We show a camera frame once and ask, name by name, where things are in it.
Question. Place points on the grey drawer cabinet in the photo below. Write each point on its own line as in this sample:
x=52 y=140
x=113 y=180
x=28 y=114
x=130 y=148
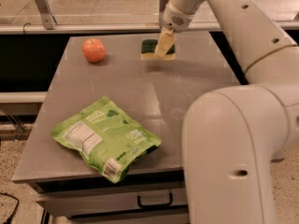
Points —
x=156 y=94

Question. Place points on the black drawer handle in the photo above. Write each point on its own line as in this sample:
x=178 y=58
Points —
x=155 y=201

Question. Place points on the red apple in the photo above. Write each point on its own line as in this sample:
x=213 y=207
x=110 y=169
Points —
x=94 y=50

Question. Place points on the horizontal metal rail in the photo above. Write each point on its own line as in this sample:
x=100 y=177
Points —
x=115 y=28

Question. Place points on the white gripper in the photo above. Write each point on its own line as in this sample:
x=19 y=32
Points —
x=175 y=20

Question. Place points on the green and yellow sponge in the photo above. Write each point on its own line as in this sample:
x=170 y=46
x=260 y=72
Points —
x=148 y=48

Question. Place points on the left metal railing bracket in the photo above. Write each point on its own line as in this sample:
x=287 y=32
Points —
x=46 y=15

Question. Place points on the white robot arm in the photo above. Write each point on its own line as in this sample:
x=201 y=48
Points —
x=230 y=135

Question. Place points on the green snack bag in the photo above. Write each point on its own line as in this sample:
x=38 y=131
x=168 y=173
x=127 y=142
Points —
x=107 y=139

